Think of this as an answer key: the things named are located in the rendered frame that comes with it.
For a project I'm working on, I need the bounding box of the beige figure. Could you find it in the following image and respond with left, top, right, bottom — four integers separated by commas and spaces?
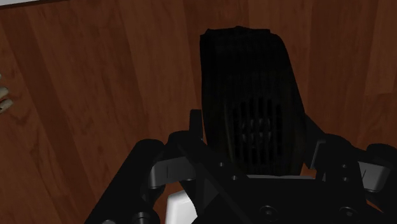
0, 73, 14, 115

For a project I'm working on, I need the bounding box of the black ribbed box with grille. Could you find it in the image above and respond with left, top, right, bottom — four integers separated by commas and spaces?
199, 25, 307, 176

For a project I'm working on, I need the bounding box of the white rounded block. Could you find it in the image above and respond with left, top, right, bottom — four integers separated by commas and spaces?
165, 190, 199, 224

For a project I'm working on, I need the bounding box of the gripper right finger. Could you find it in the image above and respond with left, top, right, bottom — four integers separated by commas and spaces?
304, 114, 397, 224

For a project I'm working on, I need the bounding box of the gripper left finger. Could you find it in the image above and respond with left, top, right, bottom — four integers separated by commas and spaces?
83, 109, 218, 224

